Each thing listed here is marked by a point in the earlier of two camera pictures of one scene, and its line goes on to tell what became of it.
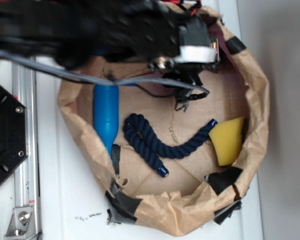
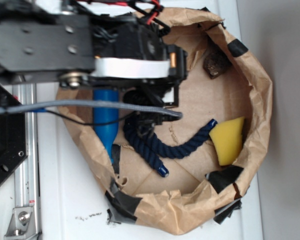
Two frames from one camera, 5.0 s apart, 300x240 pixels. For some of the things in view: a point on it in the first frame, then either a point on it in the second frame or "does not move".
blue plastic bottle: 106,114 does not move
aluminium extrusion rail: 26,178 does not move
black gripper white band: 197,53 → 132,52
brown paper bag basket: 173,172 does not move
